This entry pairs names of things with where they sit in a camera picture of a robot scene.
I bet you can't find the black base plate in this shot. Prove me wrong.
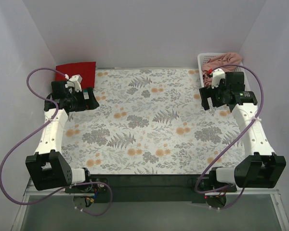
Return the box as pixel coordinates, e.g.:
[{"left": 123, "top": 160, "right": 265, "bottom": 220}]
[{"left": 65, "top": 174, "right": 213, "bottom": 204}]

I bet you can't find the red folded t shirt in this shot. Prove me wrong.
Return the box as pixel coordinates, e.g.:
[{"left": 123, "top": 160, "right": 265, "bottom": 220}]
[{"left": 56, "top": 62, "right": 96, "bottom": 89}]

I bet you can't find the pink t shirt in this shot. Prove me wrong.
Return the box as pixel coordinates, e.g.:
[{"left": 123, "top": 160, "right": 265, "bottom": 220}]
[{"left": 201, "top": 52, "right": 242, "bottom": 87}]

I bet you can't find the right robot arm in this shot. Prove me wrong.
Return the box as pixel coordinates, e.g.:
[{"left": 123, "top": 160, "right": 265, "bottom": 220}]
[{"left": 199, "top": 68, "right": 286, "bottom": 189}]

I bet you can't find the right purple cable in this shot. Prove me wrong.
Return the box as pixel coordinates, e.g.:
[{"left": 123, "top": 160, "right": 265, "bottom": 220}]
[{"left": 194, "top": 64, "right": 265, "bottom": 210}]

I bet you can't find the floral table mat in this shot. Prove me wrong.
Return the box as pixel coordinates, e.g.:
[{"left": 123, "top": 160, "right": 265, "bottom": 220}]
[{"left": 61, "top": 69, "right": 245, "bottom": 174}]

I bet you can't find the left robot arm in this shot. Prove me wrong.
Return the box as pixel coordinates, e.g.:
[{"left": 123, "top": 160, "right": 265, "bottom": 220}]
[{"left": 26, "top": 75, "right": 99, "bottom": 191}]

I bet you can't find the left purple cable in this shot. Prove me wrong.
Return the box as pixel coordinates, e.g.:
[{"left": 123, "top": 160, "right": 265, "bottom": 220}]
[{"left": 0, "top": 67, "right": 113, "bottom": 216}]

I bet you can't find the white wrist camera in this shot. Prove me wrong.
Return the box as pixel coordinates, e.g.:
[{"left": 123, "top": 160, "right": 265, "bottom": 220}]
[
  {"left": 207, "top": 68, "right": 225, "bottom": 89},
  {"left": 66, "top": 75, "right": 82, "bottom": 92}
]

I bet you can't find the purple cable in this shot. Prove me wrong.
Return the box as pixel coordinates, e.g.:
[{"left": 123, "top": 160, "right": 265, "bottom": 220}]
[
  {"left": 0, "top": 67, "right": 113, "bottom": 216},
  {"left": 194, "top": 64, "right": 265, "bottom": 210}
]

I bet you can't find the aluminium frame rail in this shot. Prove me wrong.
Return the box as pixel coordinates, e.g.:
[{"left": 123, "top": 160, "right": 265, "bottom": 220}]
[{"left": 26, "top": 180, "right": 280, "bottom": 195}]

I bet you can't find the white plastic basket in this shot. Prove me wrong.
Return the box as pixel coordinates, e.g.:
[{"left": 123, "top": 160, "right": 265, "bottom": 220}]
[{"left": 197, "top": 52, "right": 250, "bottom": 91}]

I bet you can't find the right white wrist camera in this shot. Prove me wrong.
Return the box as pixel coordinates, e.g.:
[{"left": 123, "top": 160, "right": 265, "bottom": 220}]
[{"left": 207, "top": 68, "right": 225, "bottom": 89}]

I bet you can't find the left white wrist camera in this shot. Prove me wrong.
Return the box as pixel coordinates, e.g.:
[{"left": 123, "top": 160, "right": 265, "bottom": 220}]
[{"left": 66, "top": 75, "right": 82, "bottom": 92}]

